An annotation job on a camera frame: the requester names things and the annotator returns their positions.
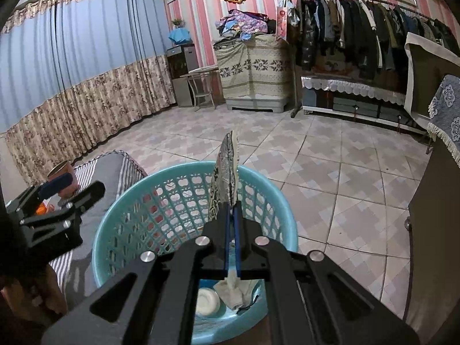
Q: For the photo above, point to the pink mug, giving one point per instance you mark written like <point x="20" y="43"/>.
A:
<point x="60" y="169"/>

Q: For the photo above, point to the blue lace cover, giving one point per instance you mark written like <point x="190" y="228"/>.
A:
<point x="444" y="114"/>

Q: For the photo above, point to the person's left hand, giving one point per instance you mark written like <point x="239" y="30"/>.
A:
<point x="42" y="302"/>

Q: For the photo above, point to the cream round lid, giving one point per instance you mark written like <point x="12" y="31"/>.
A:
<point x="207" y="302"/>

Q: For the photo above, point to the beige cloth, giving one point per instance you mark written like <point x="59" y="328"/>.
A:
<point x="235" y="293"/>

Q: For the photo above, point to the small metal side table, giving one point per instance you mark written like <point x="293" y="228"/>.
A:
<point x="200" y="83"/>

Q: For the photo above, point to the low lace covered shelf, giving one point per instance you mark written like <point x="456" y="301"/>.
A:
<point x="357" y="101"/>

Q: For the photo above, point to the turquoise plastic basket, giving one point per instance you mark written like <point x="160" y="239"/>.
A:
<point x="154" y="248"/>

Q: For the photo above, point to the printed snack packet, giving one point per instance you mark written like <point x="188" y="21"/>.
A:
<point x="225" y="178"/>

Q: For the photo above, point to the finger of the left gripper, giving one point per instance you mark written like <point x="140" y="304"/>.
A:
<point x="56" y="185"/>

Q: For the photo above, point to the clothes rack with garments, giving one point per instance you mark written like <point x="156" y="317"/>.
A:
<point x="356" y="40"/>

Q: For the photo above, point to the pile of clothes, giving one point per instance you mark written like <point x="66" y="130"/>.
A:
<point x="244" y="25"/>

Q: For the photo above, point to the grey water dispenser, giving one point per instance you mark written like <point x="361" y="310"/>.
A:
<point x="182" y="60"/>

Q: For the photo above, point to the cloth covered furniture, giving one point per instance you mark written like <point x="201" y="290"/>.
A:
<point x="428" y="64"/>

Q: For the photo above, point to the cloth covered cabinet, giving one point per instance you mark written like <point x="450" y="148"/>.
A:
<point x="255" y="74"/>

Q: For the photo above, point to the grey striped tablecloth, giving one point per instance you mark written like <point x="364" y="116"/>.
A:
<point x="118" y="171"/>

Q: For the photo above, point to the small potted plant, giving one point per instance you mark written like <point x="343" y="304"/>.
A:
<point x="178" y="23"/>

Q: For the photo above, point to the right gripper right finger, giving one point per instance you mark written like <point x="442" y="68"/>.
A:
<point x="311" y="299"/>

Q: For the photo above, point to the blue covered water bottle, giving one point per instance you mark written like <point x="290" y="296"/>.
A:
<point x="180" y="36"/>

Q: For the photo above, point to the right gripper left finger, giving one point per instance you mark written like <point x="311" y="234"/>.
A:
<point x="152" y="300"/>

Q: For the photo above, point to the blue floral curtain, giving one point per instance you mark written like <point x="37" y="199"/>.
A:
<point x="76" y="72"/>

